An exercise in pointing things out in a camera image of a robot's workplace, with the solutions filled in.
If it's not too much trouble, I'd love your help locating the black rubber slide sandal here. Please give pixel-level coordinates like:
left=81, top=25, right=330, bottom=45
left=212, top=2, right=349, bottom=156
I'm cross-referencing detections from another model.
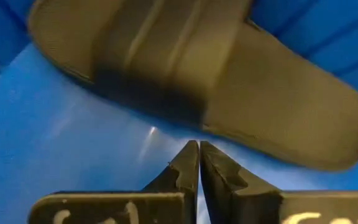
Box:
left=27, top=0, right=358, bottom=173

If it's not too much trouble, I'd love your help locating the blue plastic bin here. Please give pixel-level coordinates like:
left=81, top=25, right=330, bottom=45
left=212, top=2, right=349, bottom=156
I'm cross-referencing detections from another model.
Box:
left=0, top=0, right=358, bottom=224

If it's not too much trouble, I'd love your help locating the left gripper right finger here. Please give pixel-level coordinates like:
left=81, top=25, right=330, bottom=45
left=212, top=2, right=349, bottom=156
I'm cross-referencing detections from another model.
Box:
left=200, top=140, right=358, bottom=224

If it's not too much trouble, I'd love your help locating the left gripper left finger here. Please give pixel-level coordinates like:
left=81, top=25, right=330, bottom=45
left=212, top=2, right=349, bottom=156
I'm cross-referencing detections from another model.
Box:
left=28, top=139, right=201, bottom=224

